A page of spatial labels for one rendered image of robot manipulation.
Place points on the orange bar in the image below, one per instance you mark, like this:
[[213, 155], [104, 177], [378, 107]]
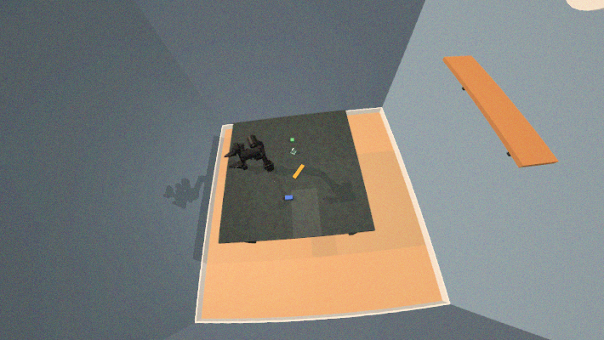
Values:
[[298, 171]]

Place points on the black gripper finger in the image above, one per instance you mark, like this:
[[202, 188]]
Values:
[[237, 164], [231, 152]]

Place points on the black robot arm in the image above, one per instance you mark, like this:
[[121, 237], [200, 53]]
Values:
[[258, 152]]

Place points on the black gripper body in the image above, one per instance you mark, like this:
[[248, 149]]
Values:
[[244, 155]]

